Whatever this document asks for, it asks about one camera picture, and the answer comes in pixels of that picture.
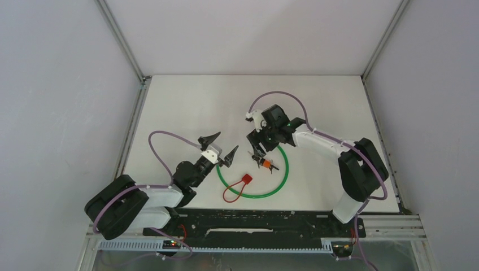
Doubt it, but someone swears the left aluminium corner post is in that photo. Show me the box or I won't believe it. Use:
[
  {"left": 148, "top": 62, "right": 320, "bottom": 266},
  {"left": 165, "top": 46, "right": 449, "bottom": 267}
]
[{"left": 95, "top": 0, "right": 145, "bottom": 84}]

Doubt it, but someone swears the grey cable duct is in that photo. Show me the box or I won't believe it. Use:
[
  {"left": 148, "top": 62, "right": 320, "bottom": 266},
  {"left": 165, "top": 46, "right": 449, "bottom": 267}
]
[{"left": 98, "top": 239, "right": 333, "bottom": 254}]

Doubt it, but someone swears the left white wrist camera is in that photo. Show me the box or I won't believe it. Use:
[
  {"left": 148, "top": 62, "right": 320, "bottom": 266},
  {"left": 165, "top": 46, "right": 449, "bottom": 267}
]
[{"left": 201, "top": 143, "right": 223, "bottom": 164}]

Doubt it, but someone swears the green cable lock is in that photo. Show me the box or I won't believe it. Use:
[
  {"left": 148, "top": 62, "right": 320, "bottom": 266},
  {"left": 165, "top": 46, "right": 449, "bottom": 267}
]
[{"left": 216, "top": 145, "right": 290, "bottom": 199}]

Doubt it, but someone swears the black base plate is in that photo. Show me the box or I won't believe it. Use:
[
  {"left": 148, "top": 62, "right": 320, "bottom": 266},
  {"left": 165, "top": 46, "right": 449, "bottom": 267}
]
[{"left": 160, "top": 208, "right": 366, "bottom": 248}]

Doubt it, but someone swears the right aluminium corner post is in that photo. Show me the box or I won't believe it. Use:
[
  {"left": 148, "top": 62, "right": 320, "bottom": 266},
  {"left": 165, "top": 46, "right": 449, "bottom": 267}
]
[{"left": 361, "top": 0, "right": 411, "bottom": 82}]

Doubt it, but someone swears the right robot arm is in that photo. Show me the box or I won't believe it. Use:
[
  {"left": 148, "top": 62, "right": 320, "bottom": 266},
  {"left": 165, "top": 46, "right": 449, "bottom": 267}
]
[{"left": 246, "top": 104, "right": 389, "bottom": 236}]

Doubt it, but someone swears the red cable lock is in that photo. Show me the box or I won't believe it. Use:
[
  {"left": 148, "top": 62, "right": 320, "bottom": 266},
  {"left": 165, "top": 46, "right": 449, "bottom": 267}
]
[{"left": 223, "top": 173, "right": 254, "bottom": 204}]

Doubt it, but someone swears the aluminium corner post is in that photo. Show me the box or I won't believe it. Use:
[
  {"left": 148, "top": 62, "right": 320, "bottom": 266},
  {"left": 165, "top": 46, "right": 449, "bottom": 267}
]
[
  {"left": 361, "top": 0, "right": 411, "bottom": 82},
  {"left": 95, "top": 0, "right": 145, "bottom": 84}
]

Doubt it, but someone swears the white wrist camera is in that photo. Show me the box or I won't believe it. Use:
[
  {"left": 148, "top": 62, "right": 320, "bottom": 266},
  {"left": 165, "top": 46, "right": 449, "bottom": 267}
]
[
  {"left": 201, "top": 143, "right": 223, "bottom": 164},
  {"left": 245, "top": 110, "right": 267, "bottom": 132}
]

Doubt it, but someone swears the aluminium front frame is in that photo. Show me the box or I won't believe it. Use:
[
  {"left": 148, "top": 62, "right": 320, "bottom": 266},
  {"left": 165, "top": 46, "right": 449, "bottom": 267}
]
[{"left": 77, "top": 213, "right": 428, "bottom": 270}]

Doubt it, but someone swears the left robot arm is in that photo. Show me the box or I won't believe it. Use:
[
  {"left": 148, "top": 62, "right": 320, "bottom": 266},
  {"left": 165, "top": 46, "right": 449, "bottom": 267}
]
[{"left": 84, "top": 130, "right": 238, "bottom": 240}]

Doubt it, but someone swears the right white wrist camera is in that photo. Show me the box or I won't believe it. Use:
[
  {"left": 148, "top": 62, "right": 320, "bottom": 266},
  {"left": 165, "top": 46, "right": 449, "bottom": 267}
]
[{"left": 245, "top": 110, "right": 267, "bottom": 132}]

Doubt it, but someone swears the orange padlock with keys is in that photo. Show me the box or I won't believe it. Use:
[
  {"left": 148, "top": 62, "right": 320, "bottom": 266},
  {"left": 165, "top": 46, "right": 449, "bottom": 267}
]
[{"left": 248, "top": 151, "right": 279, "bottom": 173}]

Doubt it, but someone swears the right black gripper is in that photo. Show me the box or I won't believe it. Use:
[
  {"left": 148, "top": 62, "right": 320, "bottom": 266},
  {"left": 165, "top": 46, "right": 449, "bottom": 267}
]
[{"left": 247, "top": 121, "right": 280, "bottom": 158}]

